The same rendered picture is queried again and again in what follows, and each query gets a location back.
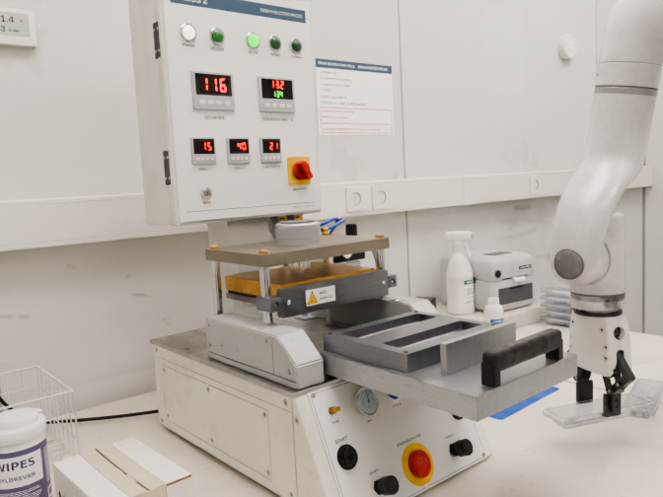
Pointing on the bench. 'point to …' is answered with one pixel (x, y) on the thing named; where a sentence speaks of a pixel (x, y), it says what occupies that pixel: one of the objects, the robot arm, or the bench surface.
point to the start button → (348, 457)
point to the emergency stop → (419, 463)
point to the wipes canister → (24, 454)
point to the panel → (389, 441)
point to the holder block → (401, 339)
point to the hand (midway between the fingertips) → (598, 399)
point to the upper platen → (294, 275)
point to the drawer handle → (541, 344)
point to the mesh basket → (48, 408)
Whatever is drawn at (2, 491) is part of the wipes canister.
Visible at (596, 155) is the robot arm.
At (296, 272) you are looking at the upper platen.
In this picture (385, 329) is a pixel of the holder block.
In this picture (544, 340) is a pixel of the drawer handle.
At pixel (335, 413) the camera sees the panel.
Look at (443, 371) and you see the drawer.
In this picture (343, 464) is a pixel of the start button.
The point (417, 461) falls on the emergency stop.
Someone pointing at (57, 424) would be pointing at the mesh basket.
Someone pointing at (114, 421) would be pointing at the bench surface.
